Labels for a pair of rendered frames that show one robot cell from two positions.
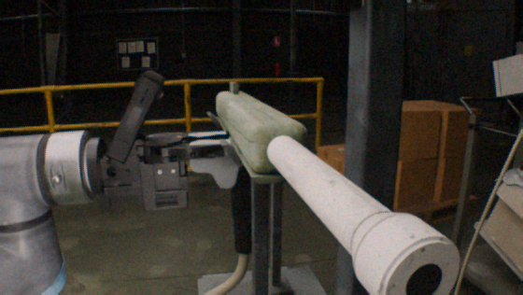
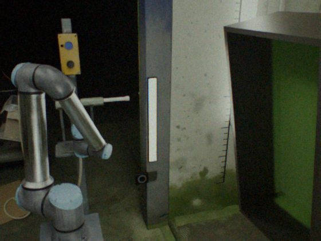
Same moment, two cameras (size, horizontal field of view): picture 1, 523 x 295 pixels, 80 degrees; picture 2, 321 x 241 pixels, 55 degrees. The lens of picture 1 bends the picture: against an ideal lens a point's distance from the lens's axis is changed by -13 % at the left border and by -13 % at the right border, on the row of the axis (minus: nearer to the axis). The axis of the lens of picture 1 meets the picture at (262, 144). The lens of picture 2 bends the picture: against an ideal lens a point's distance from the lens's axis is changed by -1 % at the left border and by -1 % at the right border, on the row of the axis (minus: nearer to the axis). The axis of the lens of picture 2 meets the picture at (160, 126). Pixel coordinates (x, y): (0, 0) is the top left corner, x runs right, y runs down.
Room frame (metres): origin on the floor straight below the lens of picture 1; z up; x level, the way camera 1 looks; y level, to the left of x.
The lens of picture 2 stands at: (0.06, 1.99, 1.74)
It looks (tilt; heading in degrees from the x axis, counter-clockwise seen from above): 22 degrees down; 265
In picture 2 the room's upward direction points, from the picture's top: straight up
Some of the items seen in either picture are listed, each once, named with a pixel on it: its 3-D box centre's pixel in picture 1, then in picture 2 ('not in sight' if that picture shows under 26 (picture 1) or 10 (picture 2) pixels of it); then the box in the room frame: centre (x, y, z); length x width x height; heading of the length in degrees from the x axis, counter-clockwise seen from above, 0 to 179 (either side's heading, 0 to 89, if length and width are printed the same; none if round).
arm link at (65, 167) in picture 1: (77, 168); not in sight; (0.40, 0.23, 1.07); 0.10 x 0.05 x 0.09; 13
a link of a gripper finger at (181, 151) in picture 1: (188, 150); not in sight; (0.40, 0.09, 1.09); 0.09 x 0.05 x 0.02; 94
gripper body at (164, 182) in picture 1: (142, 168); not in sight; (0.42, 0.15, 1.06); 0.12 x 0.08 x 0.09; 103
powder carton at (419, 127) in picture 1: (406, 131); not in sight; (2.55, -1.09, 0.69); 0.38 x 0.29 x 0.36; 104
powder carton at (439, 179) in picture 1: (445, 173); not in sight; (2.64, -1.51, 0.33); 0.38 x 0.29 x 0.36; 109
